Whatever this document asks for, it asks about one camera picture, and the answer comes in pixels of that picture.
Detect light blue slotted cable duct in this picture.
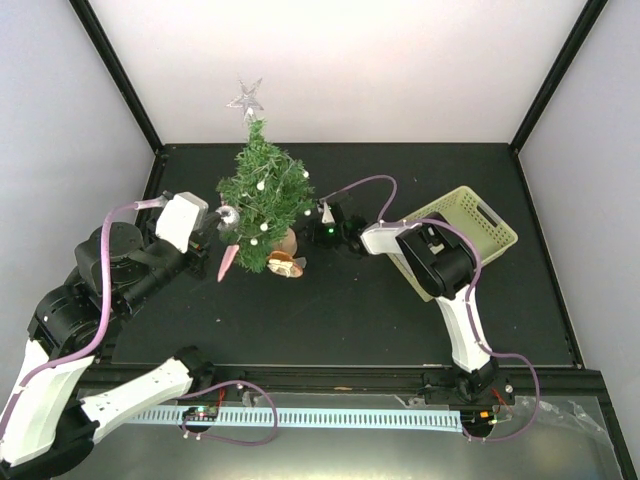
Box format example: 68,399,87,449
128,405,463,433

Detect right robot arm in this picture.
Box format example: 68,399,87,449
306,214,498,403

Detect brown white plush ornament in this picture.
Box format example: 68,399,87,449
267,251,304,278

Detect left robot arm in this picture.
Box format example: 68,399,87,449
1,222,215,479

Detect string of white lights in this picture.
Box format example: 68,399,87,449
219,149,312,247

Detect black aluminium rail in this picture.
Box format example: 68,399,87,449
191,365,610,406

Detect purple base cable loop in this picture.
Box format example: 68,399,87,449
180,380,279,444

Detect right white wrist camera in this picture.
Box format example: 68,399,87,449
319,200,336,226

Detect silver star tree topper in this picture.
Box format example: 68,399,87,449
226,78,264,123

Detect small circuit board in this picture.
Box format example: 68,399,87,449
183,406,218,422

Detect green plastic basket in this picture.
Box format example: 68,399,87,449
387,185,519,304

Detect small green christmas tree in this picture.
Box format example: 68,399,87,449
217,119,314,273

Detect pink cone ornament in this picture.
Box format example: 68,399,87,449
217,244,239,282

